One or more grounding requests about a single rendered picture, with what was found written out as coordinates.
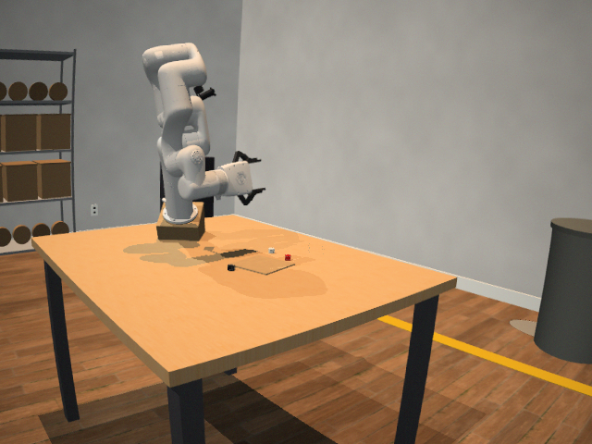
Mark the brown mat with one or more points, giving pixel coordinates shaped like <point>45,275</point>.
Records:
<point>262,265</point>

